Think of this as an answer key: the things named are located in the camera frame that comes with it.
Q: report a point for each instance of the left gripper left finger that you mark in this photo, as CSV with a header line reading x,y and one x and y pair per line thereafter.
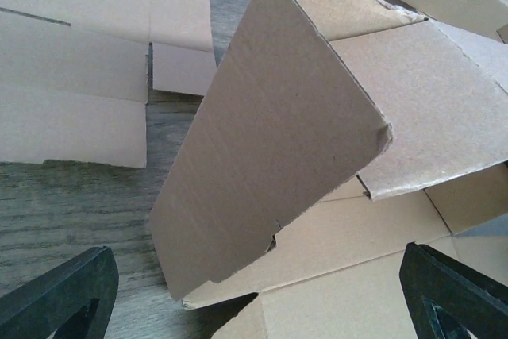
x,y
73,300

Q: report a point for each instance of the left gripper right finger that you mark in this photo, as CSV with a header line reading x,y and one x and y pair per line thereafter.
x,y
448,299

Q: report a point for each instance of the brown cardboard box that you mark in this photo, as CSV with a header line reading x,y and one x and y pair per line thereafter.
x,y
334,133

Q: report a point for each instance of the flat cardboard sheet stack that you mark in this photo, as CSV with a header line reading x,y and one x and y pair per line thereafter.
x,y
75,74

